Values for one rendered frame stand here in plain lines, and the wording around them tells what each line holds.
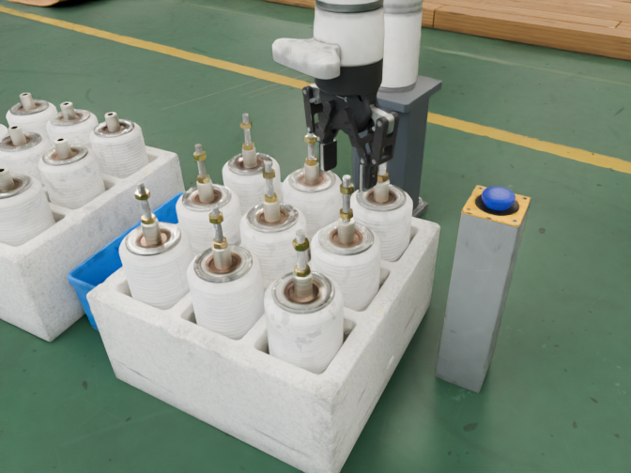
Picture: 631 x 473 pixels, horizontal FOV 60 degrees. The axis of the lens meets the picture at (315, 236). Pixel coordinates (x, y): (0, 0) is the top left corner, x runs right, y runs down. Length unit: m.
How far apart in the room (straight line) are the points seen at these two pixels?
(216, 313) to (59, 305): 0.40
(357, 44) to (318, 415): 0.41
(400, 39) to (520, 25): 1.47
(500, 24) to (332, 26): 1.94
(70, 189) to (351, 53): 0.61
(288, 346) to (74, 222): 0.49
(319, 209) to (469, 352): 0.31
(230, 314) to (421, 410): 0.33
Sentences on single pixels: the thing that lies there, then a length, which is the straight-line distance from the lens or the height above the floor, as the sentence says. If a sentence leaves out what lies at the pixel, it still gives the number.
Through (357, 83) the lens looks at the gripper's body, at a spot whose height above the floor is 0.48.
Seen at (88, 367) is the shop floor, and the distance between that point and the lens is 0.99.
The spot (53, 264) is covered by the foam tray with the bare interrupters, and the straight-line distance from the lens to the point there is 1.00.
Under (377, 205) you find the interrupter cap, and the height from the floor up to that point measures 0.25.
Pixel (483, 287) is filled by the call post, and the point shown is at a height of 0.21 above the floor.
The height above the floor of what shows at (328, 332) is 0.22.
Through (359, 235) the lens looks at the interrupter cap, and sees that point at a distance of 0.74.
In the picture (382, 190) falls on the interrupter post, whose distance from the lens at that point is 0.81.
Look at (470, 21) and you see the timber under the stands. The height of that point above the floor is 0.05.
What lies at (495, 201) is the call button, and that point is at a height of 0.33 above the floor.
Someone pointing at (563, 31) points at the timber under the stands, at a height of 0.07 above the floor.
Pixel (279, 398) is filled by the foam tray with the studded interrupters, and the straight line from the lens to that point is 0.69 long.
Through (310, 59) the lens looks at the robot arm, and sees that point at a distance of 0.56.
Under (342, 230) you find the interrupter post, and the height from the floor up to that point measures 0.27.
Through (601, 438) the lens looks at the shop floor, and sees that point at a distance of 0.91.
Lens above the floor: 0.69
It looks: 36 degrees down
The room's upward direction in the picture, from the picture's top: 2 degrees counter-clockwise
